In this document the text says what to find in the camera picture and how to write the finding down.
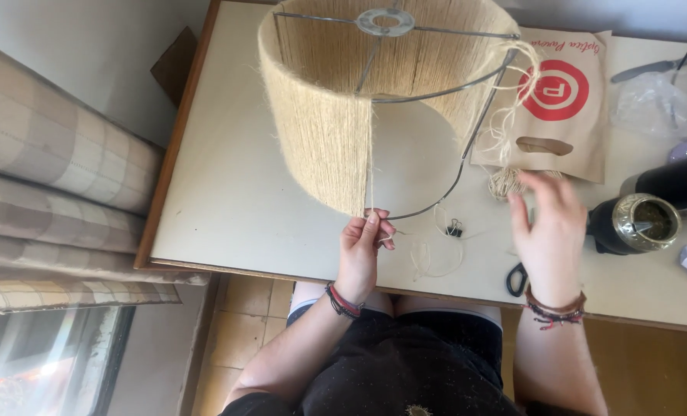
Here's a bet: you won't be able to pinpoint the person's left hand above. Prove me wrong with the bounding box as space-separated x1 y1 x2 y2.
335 208 397 305

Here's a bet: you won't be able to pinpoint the person's right hand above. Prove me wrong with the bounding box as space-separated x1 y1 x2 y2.
506 170 588 307

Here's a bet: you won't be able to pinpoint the jute wire lampshade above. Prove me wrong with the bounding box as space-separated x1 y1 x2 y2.
257 0 523 221

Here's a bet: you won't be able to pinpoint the black mate cup metal rim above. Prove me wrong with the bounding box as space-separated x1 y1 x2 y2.
587 193 683 256

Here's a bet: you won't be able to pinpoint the cut jute twine scraps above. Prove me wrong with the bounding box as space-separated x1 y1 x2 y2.
408 204 467 282

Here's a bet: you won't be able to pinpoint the jute twine ball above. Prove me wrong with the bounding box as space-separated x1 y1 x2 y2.
488 168 564 202

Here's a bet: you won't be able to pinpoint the brown paper bag red circle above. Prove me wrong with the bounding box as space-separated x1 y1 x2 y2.
471 26 613 185

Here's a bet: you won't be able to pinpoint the person's black shorts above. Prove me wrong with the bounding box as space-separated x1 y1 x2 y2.
219 305 523 416

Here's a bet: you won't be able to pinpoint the black thermos flask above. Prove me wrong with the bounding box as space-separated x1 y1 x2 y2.
620 151 687 219

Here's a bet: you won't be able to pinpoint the clear plastic bag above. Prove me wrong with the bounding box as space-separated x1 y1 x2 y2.
610 72 687 141

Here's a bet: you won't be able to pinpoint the loose jute twine strand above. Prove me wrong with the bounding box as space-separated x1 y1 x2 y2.
475 39 544 174

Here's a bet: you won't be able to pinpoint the brown cardboard piece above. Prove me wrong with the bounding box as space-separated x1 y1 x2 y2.
150 26 199 109

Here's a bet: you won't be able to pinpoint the beige plaid roman blind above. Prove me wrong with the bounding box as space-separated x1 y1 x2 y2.
0 35 211 316

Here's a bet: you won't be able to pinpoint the red and black cord bracelets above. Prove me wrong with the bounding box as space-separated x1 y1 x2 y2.
324 281 365 320

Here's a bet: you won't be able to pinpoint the black handled scissors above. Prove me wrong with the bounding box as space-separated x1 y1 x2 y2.
506 262 529 298

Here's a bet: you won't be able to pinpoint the brown leather and cord bracelets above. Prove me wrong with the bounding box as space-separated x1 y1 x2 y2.
523 285 587 331

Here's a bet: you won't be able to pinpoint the window pane with frame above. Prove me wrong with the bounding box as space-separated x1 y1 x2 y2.
0 305 137 416

